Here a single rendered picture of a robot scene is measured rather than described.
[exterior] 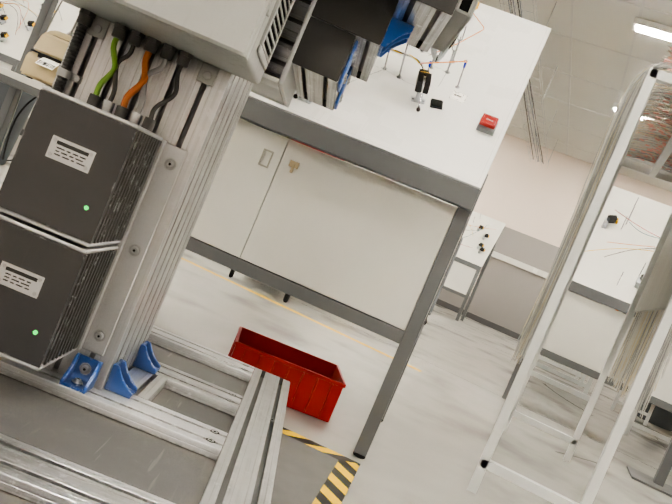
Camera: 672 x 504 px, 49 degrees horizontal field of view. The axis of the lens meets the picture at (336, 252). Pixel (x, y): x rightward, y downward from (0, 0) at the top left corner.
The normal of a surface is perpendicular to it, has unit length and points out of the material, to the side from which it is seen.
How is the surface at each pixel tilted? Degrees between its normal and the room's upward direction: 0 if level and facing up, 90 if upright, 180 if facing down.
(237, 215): 90
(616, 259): 50
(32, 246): 90
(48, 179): 90
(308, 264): 90
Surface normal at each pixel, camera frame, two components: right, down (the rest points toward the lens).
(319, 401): 0.08, 0.07
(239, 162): -0.16, -0.03
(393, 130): 0.15, -0.65
